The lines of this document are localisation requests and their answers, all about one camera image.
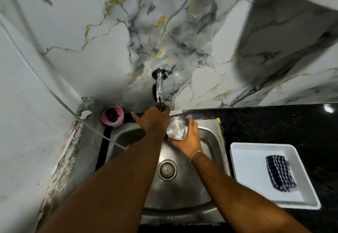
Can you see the person's left hand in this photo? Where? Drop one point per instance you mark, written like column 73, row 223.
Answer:
column 153, row 120

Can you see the person's right hand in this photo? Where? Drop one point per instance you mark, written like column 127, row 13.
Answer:
column 189, row 142

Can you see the person's left thumb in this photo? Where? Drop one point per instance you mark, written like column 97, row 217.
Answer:
column 136, row 118

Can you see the person's right thumb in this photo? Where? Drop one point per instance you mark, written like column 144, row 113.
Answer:
column 193, row 126

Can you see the small steel bowl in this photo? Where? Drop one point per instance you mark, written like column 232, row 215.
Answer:
column 177, row 128

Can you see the chrome wall tap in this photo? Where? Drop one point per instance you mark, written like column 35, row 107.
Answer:
column 159, row 87

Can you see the person's right forearm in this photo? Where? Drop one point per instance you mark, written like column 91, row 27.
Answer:
column 243, row 201

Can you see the person's left forearm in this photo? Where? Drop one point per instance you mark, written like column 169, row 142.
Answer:
column 105, row 182

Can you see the pink plastic tub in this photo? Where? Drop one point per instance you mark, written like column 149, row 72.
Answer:
column 113, row 116

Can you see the white thread wristband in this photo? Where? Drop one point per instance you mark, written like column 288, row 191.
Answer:
column 195, row 154

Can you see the white soap scrap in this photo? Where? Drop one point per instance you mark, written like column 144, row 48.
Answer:
column 85, row 114

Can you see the round sink drain strainer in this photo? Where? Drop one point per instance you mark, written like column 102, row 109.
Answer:
column 167, row 170

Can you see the stainless steel sink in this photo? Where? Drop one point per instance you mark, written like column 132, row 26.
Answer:
column 182, row 182

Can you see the white plastic tray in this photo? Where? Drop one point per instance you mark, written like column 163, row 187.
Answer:
column 266, row 177

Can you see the black white checkered cloth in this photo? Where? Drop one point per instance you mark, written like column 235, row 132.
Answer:
column 280, row 173

